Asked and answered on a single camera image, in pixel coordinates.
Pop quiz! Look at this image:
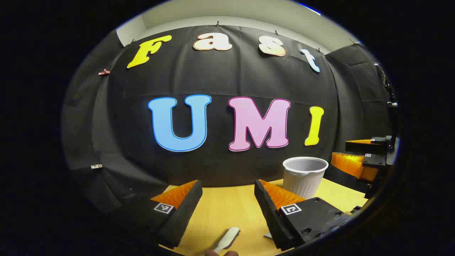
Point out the dark metal stand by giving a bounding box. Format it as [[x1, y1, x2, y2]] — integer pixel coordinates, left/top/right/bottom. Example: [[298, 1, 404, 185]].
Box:
[[374, 63, 398, 108]]

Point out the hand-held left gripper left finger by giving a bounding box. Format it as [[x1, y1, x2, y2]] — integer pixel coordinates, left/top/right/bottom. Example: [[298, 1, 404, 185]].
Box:
[[124, 180, 203, 249]]

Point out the small white broom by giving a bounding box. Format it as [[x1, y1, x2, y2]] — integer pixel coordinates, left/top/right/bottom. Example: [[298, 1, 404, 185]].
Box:
[[213, 227, 241, 254]]

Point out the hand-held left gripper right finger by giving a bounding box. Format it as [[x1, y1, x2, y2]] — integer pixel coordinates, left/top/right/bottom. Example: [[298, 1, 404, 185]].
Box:
[[254, 179, 356, 251]]

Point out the white ribbed garbage bin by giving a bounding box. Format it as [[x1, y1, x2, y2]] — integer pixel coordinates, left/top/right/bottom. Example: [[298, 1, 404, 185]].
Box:
[[283, 157, 329, 199]]

